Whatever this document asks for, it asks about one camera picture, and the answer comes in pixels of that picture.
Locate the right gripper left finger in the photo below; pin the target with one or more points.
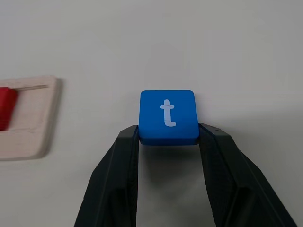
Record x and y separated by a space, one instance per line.
113 184

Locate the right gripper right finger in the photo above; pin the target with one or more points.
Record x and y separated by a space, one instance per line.
232 184

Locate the blue t letter block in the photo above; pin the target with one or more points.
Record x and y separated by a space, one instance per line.
168 116

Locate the red b letter block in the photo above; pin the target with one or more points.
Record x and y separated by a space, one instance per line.
6 106

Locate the wooden letter tray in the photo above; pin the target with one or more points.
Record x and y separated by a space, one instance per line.
35 132

